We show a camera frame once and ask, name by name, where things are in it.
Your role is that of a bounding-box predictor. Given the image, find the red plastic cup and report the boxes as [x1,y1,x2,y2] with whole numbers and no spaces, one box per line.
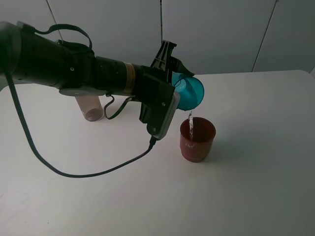
[180,117,216,163]

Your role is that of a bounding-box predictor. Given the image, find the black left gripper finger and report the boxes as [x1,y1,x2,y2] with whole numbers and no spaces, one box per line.
[150,40,194,83]

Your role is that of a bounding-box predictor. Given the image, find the teal translucent plastic cup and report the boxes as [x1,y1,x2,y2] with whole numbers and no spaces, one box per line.
[172,72,205,111]

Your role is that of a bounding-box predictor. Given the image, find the black camera cable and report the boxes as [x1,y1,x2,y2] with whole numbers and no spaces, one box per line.
[4,23,158,178]

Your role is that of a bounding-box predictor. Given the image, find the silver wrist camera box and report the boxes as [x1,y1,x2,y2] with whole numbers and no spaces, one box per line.
[147,91,180,140]

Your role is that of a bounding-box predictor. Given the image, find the clear brown plastic bottle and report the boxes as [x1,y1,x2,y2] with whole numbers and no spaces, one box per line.
[75,95,104,122]

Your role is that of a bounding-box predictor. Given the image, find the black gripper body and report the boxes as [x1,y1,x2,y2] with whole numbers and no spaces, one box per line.
[132,65,174,123]

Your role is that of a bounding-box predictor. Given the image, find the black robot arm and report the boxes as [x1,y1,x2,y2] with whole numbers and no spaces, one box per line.
[0,22,191,107]

